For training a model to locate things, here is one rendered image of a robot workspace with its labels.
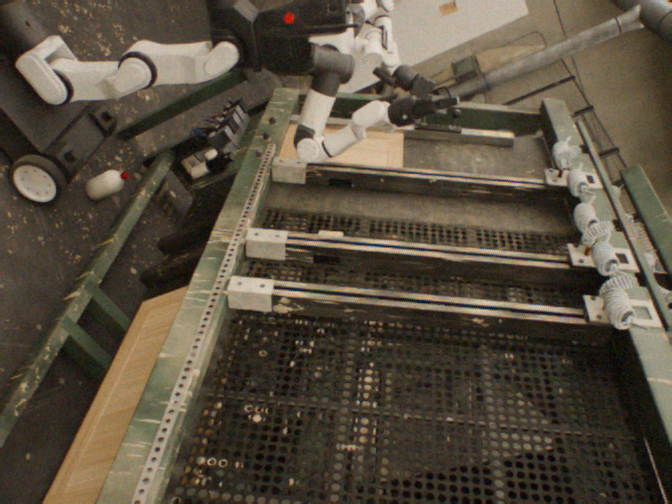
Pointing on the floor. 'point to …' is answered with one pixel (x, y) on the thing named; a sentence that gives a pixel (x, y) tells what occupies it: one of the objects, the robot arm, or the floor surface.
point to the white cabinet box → (434, 30)
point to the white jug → (106, 184)
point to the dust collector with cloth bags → (470, 74)
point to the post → (182, 104)
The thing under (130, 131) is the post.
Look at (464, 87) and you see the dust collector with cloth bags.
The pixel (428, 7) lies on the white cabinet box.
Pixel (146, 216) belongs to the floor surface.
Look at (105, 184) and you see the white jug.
